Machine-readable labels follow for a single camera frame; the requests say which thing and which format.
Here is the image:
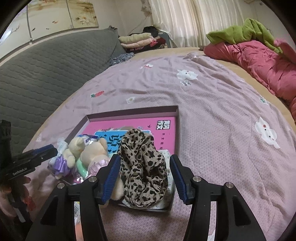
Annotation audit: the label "purple white doll packet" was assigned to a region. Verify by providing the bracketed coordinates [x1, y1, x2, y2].
[78, 134, 99, 145]

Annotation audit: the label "painted wall panel art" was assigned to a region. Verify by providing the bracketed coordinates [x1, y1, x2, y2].
[1, 0, 99, 58]

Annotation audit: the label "pink quilted comforter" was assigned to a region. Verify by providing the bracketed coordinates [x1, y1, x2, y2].
[204, 40, 295, 118]

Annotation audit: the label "shallow grey cardboard box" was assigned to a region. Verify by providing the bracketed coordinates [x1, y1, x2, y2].
[61, 106, 179, 212]

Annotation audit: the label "teddy bear purple dress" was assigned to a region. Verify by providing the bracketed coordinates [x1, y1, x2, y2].
[53, 137, 85, 180]

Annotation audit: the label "green fleece blanket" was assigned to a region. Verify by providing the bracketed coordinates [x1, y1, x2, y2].
[206, 18, 283, 54]

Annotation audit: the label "blue patterned cloth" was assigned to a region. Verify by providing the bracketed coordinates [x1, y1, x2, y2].
[110, 53, 134, 66]

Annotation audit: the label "pink and blue book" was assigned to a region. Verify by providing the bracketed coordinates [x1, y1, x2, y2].
[82, 116, 177, 154]

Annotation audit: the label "yellow white wipes packet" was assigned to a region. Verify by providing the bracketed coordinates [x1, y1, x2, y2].
[74, 201, 81, 231]

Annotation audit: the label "leopard print scrunchie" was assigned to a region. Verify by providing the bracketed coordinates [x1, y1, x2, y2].
[117, 128, 169, 208]

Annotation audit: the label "cream sheer curtains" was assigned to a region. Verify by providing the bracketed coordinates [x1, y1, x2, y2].
[142, 1, 246, 47]

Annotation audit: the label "green white tissue pack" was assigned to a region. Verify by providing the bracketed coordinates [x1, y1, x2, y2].
[48, 138, 68, 171]

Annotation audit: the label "teddy bear pink bow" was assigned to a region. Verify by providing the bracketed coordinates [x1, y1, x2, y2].
[79, 138, 125, 201]

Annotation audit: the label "stack of folded clothes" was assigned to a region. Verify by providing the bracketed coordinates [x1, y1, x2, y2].
[118, 26, 168, 54]

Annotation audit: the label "cream floral scrunchie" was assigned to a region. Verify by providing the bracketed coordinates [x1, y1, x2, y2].
[120, 149, 175, 210]

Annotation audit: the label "green sponge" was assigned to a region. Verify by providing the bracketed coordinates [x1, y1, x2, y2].
[76, 158, 88, 180]

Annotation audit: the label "grey quilted headboard cover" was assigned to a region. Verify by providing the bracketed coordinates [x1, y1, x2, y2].
[1, 27, 124, 155]

